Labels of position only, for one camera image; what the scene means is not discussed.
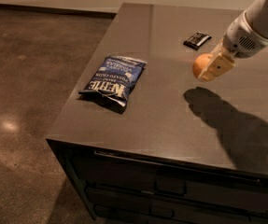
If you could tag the blue Kettle chips bag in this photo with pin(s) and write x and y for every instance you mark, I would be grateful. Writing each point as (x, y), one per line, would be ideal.
(116, 78)

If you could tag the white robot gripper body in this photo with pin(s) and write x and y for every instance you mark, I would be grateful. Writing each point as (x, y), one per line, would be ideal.
(240, 38)

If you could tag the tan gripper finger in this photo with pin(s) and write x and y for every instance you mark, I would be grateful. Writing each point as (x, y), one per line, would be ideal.
(218, 66)
(218, 48)

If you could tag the orange fruit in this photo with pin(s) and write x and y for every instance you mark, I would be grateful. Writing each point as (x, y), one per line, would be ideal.
(200, 64)

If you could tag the dark cabinet with drawers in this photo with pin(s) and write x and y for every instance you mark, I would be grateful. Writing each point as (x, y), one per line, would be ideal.
(182, 151)

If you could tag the black rxbar chocolate bar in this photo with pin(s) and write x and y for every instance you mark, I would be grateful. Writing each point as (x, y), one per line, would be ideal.
(196, 40)

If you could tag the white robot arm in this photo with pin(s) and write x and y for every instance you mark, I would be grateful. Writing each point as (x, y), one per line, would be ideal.
(257, 7)

